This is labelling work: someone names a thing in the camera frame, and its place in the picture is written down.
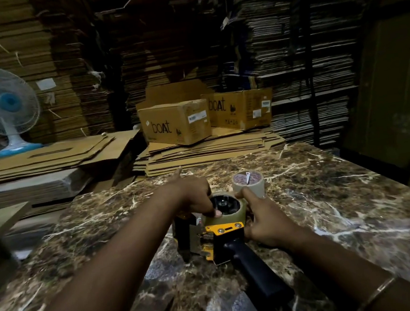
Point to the person's left hand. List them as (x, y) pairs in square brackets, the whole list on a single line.
[(189, 196)]

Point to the person's right hand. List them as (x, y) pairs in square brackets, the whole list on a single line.
[(271, 223)]

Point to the person's left thumb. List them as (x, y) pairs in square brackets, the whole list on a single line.
[(212, 210)]

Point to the person's right thumb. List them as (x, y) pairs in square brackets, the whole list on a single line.
[(249, 230)]

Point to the tan packing tape roll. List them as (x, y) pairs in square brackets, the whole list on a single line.
[(234, 215)]

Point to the person's right forearm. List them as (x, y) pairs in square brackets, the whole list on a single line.
[(351, 273)]

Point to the person's left forearm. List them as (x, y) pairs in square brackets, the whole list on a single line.
[(104, 279)]

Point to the yellow black tape dispenser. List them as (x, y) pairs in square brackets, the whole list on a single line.
[(238, 253)]

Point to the white tape roll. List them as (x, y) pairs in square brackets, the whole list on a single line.
[(249, 185)]

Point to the low stack of flat cartons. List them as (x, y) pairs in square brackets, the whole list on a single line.
[(208, 151)]

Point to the closed brown cardboard box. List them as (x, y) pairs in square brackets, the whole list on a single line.
[(175, 123)]

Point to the open brown cardboard box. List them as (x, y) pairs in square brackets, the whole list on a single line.
[(242, 110)]

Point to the gold bangle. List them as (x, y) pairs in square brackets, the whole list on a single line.
[(377, 292)]

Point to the dark tall carton stack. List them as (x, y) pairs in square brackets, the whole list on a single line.
[(162, 44)]

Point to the wide pile of cardboard sheets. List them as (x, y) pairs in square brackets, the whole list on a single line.
[(43, 159)]

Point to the pale bundle of folded cartons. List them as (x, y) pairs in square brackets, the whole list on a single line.
[(28, 190)]

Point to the shelved stacks of flat cartons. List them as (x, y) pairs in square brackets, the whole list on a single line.
[(330, 54)]

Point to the large upright cardboard sheets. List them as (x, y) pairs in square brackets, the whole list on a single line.
[(396, 83)]

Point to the white paper label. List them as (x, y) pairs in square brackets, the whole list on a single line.
[(46, 84)]

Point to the tall light brown carton stack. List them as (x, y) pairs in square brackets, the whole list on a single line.
[(57, 59)]

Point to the white blue table fan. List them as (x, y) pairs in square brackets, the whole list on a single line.
[(1, 103)]

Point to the black metal rack post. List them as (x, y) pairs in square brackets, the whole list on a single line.
[(309, 56)]

